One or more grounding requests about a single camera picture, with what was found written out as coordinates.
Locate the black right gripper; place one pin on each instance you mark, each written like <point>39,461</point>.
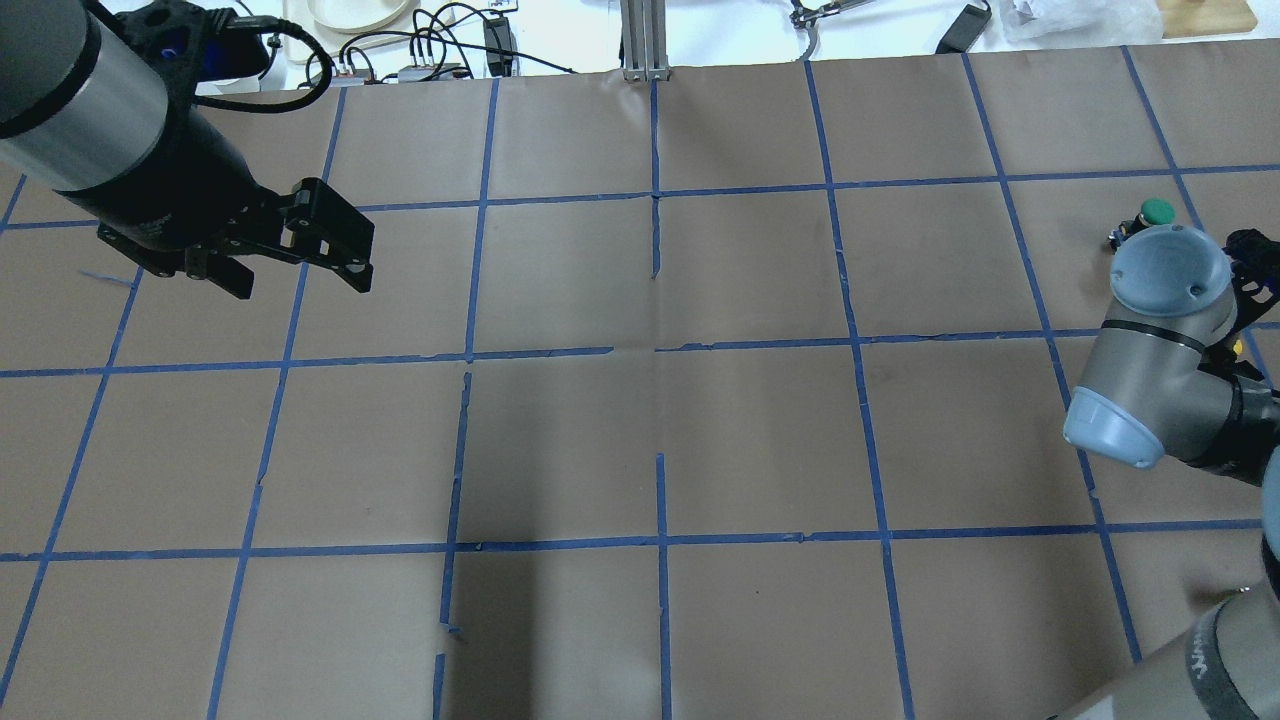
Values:
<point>1125,232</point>

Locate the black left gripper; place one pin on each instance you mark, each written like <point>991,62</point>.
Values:
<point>178,192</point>

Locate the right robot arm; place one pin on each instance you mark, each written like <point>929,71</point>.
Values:
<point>1163,380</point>

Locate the green push button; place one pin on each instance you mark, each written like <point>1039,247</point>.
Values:
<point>1151,212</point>

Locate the small circuit board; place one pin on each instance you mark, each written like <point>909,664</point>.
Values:
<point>350,76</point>
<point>432,72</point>

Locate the wooden base board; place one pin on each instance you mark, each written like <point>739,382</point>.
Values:
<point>1197,19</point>

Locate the beige plate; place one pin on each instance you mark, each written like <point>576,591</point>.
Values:
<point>355,17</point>

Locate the black power adapter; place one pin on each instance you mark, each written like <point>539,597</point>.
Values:
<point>499,45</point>
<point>965,30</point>

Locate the clear plastic bag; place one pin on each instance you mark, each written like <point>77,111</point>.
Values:
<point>1080,23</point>

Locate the aluminium frame post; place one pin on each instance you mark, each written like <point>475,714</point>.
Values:
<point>644,52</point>

